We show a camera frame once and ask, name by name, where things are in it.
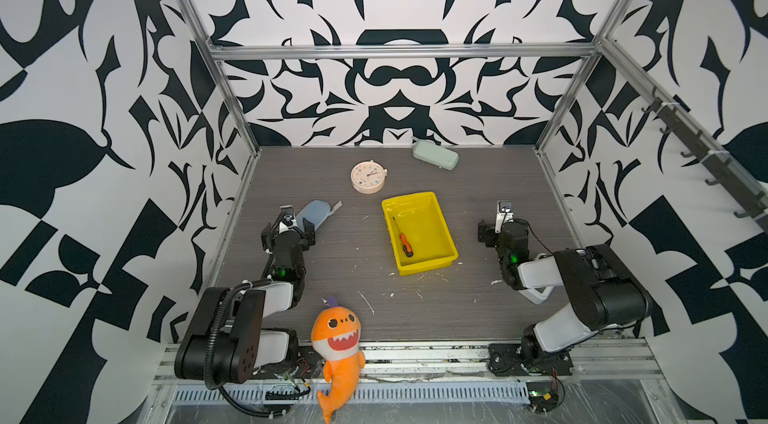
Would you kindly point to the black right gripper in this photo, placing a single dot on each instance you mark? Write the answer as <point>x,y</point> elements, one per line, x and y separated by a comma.
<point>492,234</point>

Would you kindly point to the black wall hook rack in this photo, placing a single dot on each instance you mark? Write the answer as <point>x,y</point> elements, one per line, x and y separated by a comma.
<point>701,148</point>

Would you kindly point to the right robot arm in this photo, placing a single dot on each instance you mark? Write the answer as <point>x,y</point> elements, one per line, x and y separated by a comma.
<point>602,292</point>

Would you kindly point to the white slotted cable duct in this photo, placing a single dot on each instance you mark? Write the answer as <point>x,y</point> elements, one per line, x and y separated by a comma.
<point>515,393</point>

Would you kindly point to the green glasses case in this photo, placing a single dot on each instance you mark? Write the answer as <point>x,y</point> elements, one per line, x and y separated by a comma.
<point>433,154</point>

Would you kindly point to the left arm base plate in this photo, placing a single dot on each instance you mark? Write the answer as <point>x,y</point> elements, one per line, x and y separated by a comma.
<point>300,362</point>

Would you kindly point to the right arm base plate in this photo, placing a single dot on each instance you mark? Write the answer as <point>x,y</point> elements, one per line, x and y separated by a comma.
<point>527,359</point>

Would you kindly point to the small green circuit board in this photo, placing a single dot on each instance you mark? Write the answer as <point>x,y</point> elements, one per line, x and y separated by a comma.
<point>545,397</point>

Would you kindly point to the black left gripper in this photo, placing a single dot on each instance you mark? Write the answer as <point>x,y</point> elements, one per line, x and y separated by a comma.
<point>305,238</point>

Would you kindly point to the orange shark plush toy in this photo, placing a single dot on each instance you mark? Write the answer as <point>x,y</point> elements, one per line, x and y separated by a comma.
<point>335,337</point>

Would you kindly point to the yellow plastic bin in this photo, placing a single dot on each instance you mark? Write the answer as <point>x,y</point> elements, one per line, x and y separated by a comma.
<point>420,217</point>

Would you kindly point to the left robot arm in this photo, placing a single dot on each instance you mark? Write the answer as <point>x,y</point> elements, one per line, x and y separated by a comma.
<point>226,341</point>

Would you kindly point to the blue glasses case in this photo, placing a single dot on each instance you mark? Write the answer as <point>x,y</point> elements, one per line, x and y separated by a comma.
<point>316,213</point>

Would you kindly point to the orange black screwdriver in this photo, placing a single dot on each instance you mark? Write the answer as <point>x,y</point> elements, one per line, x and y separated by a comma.
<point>405,244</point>

